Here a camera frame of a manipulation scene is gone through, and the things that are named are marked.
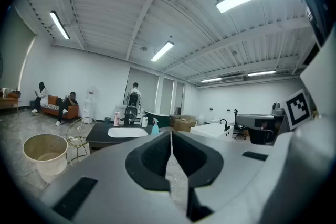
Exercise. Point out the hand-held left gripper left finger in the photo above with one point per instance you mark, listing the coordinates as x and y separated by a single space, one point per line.
110 173

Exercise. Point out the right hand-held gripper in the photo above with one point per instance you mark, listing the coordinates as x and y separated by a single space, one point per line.
296 110

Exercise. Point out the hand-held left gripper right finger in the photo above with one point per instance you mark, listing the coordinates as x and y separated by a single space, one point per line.
231 165

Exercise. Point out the teal tube with pink cap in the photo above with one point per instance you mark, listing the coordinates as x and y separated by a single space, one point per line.
155 128

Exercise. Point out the white pump bottle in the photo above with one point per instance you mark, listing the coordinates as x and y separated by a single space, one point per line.
145 122

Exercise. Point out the black office chair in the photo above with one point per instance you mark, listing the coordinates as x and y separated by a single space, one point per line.
239 129

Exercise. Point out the black stone vanity counter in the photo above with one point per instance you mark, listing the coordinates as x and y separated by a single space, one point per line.
99 136

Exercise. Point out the white rectangular bathtub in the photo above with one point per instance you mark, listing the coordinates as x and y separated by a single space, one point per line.
210 131

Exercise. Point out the white rectangular sink basin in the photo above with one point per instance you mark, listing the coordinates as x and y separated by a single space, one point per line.
127 132

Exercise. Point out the small black bin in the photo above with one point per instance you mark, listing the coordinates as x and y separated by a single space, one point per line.
107 120

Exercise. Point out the pink packet on counter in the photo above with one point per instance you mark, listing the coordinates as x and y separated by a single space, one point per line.
116 120

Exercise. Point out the white bucket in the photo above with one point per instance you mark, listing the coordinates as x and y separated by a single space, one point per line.
200 120

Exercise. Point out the black faucet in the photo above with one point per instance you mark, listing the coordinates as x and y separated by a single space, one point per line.
129 116

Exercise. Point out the cardboard box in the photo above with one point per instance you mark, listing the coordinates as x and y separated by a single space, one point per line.
185 124

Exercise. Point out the beige round waste bin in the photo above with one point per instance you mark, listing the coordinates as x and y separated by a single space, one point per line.
44 162

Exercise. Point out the white water dispenser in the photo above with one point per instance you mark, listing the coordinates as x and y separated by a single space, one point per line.
88 107

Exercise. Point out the black freestanding bathtub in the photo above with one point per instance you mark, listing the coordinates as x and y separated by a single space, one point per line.
157 119

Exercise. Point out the orange sofa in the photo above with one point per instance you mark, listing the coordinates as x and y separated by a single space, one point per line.
48 110

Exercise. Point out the grey roller blind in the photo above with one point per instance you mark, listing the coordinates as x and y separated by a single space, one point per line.
147 86

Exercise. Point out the wooden side table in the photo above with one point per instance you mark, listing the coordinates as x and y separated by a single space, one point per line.
9 102

